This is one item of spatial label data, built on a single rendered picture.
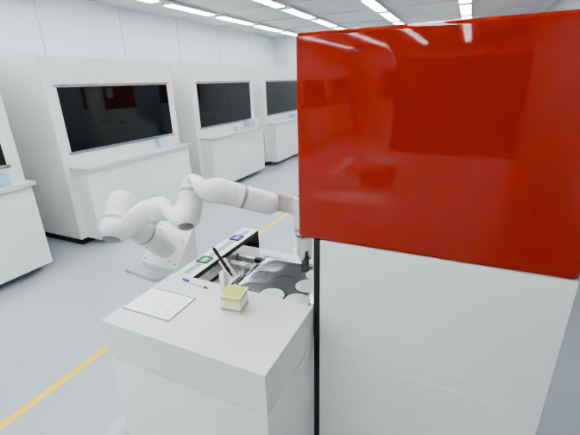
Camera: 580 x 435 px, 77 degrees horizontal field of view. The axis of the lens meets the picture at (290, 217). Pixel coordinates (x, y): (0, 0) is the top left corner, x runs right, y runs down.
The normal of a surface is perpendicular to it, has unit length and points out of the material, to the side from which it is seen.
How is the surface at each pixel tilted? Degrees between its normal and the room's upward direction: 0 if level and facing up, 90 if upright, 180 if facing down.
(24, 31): 90
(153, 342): 90
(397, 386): 90
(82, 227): 90
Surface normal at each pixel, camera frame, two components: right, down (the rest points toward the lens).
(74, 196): 0.91, 0.13
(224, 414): -0.42, 0.33
